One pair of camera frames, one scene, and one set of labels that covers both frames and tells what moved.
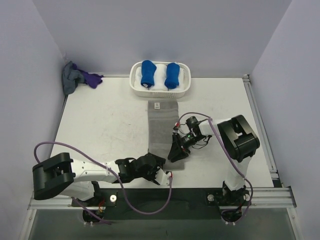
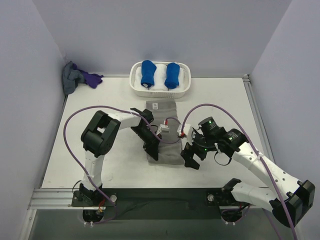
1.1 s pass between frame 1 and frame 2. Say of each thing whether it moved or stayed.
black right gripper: moved
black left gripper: moved
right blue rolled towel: stayed
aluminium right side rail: stayed
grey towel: stayed
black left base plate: stayed
